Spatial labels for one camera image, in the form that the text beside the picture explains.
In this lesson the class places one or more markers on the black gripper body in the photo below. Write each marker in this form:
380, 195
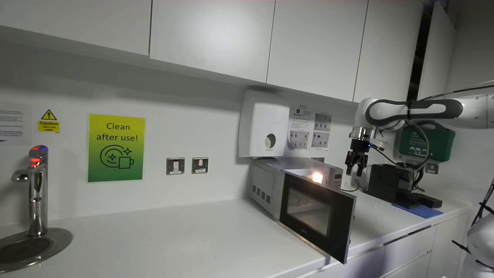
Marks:
360, 147

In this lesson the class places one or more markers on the black microwave door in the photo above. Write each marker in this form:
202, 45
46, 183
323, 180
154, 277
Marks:
318, 217

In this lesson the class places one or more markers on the white upper cabinet door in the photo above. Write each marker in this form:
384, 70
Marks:
210, 36
313, 47
437, 47
71, 24
386, 47

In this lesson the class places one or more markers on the black coffee machine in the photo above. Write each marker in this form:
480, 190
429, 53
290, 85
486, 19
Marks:
383, 180

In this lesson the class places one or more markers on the small socket photo sheet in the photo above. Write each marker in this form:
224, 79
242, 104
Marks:
323, 121
321, 139

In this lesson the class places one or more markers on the white instruction sheet with logo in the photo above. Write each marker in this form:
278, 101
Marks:
299, 129

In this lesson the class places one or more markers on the blue mat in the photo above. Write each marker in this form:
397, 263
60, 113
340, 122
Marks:
418, 210

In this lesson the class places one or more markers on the black flat stand base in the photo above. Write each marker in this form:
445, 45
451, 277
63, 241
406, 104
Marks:
426, 200

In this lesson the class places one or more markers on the green first aid box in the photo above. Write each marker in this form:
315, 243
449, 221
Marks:
441, 144

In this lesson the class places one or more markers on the white base cabinet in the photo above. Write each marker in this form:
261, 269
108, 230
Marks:
406, 252

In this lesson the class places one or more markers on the white paper towel dispenser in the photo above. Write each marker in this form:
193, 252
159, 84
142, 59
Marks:
262, 125

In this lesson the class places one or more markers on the green clean after use poster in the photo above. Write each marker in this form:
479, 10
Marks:
116, 149

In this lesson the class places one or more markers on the yellow warning sign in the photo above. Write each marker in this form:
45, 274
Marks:
48, 122

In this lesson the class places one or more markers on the chrome hot water tap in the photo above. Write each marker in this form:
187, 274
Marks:
37, 190

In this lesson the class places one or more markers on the round metal drip tray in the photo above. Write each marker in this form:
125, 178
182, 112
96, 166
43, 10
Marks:
31, 249

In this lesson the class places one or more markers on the white text notice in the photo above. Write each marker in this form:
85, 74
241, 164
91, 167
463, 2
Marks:
12, 125

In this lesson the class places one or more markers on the small white wrist camera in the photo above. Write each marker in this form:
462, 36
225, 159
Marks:
377, 147

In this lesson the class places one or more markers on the small steel wall switch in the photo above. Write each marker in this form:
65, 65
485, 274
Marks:
431, 167

